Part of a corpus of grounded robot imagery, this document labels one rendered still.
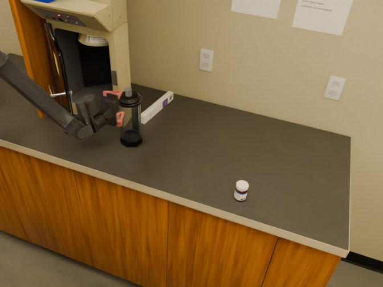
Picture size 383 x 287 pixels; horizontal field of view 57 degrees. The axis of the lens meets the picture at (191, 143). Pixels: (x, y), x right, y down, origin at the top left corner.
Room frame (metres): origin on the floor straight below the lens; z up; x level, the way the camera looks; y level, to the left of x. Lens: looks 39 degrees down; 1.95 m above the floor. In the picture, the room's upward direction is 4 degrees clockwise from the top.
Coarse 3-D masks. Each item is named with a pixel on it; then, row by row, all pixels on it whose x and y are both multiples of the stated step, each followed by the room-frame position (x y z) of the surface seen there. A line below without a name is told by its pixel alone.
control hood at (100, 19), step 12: (24, 0) 1.31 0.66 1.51; (60, 0) 1.34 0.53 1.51; (72, 0) 1.35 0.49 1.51; (84, 0) 1.36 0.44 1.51; (36, 12) 1.36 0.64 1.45; (60, 12) 1.28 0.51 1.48; (72, 12) 1.25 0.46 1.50; (84, 12) 1.24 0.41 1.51; (96, 12) 1.24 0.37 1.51; (108, 12) 1.31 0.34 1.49; (96, 24) 1.28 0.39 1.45; (108, 24) 1.30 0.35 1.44
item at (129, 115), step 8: (128, 104) 1.19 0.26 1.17; (128, 112) 1.19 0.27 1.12; (136, 112) 1.21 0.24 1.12; (128, 120) 1.19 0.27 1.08; (136, 120) 1.21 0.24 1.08; (120, 128) 1.22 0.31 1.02; (128, 128) 1.19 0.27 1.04; (136, 128) 1.21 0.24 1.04; (128, 136) 1.19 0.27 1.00; (136, 136) 1.21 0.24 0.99
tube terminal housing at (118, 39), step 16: (96, 0) 1.35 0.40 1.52; (112, 0) 1.34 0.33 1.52; (112, 16) 1.33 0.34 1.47; (80, 32) 1.38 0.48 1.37; (96, 32) 1.36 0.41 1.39; (112, 32) 1.33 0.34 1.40; (112, 48) 1.34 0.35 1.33; (128, 48) 1.43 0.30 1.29; (112, 64) 1.34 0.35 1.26; (128, 64) 1.43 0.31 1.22; (128, 80) 1.42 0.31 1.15
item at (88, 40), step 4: (80, 36) 1.42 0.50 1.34; (84, 36) 1.40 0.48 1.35; (88, 36) 1.40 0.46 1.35; (92, 36) 1.40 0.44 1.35; (96, 36) 1.40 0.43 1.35; (80, 40) 1.41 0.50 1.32; (84, 40) 1.40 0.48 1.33; (88, 40) 1.39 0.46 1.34; (92, 40) 1.39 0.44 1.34; (96, 40) 1.39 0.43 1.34; (100, 40) 1.39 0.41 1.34; (104, 40) 1.40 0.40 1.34; (88, 44) 1.38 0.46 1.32; (92, 44) 1.38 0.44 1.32; (96, 44) 1.38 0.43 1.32; (100, 44) 1.39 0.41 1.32; (104, 44) 1.39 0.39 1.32; (108, 44) 1.40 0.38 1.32
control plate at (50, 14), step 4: (40, 12) 1.34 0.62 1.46; (44, 12) 1.33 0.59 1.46; (48, 12) 1.32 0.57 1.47; (52, 12) 1.31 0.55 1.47; (44, 16) 1.37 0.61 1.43; (48, 16) 1.35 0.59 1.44; (52, 16) 1.34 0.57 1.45; (56, 16) 1.33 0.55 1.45; (60, 16) 1.32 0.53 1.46; (64, 16) 1.30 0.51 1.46; (68, 16) 1.29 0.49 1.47; (72, 16) 1.28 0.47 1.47; (56, 20) 1.37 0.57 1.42; (64, 20) 1.34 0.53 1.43; (68, 20) 1.33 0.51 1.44; (72, 20) 1.32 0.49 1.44; (76, 20) 1.30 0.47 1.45; (80, 20) 1.29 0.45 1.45; (76, 24) 1.34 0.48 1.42; (80, 24) 1.33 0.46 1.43; (84, 24) 1.32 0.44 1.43
